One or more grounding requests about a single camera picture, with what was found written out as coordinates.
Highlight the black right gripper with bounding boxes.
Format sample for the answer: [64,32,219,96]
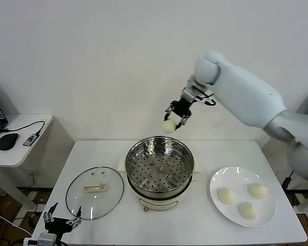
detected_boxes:
[163,98,194,130]

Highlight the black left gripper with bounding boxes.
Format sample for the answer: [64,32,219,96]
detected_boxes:
[42,202,83,236]

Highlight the white steamed baozi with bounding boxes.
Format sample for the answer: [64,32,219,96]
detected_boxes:
[161,118,177,134]
[217,187,236,205]
[248,183,269,199]
[238,201,259,220]

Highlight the glass lid with cream handle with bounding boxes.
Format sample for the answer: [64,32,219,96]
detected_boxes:
[65,166,125,220]

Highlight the stainless steel steamer basket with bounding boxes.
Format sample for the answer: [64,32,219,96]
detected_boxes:
[125,137,196,195]

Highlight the white rounded side desk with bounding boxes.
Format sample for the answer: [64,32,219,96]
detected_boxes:
[0,114,54,211]

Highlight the white round plate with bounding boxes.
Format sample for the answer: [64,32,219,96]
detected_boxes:
[209,166,277,228]

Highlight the grey usb hub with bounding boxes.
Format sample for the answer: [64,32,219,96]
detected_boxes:
[22,133,40,148]

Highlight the cream electric cooker pot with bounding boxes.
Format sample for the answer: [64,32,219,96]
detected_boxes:
[117,156,203,213]

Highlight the black computer mouse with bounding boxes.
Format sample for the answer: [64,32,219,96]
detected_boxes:
[0,133,18,151]

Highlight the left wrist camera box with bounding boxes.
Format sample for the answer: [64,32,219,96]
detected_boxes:
[37,232,56,246]

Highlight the white floor cable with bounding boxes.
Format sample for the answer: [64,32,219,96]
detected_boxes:
[0,210,33,236]

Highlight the black usb cable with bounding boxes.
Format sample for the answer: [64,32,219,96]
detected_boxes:
[0,120,46,135]

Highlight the black power adapter cable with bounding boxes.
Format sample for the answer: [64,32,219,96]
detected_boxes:
[282,169,295,191]

